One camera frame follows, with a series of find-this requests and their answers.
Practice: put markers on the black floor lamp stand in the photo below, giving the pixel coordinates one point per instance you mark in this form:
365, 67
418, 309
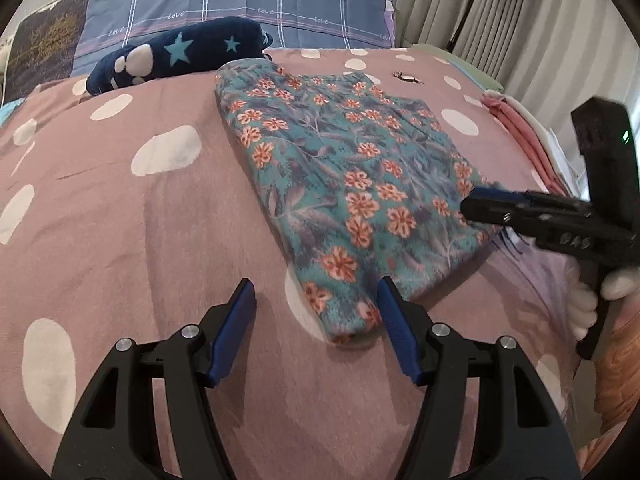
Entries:
470, 5

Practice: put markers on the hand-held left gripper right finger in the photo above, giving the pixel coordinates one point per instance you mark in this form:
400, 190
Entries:
396, 332

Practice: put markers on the person's right hand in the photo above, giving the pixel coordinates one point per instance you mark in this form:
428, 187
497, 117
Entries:
582, 307

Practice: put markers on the pink folded clothes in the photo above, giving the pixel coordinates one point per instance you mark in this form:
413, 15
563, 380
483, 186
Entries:
525, 135

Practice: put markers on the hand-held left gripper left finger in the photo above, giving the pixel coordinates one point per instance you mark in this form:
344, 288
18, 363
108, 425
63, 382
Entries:
234, 322

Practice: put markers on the lavender cloth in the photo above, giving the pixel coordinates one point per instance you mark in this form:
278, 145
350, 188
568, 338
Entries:
530, 265

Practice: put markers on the pink fuzzy cloth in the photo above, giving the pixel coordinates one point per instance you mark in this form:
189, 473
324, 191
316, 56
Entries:
617, 385

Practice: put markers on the navy star plush pillow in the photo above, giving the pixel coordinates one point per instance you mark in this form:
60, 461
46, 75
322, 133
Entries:
200, 45

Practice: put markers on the teal floral garment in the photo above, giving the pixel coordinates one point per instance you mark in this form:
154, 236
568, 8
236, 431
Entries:
350, 170

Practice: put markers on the dark gold print pillow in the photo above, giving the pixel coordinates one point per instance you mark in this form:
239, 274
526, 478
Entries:
45, 40

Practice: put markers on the light green bedsheet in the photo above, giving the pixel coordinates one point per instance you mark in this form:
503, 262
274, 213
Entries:
475, 67

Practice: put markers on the beige curtain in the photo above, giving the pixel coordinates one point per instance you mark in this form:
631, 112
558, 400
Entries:
525, 25

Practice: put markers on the white folded clothes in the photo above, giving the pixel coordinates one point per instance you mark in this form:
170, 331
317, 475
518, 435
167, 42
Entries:
562, 160

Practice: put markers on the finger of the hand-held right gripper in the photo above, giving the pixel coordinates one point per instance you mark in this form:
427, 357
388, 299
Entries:
492, 212
540, 200

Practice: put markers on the pink dotted blanket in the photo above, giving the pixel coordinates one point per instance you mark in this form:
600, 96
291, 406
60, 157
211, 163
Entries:
150, 235

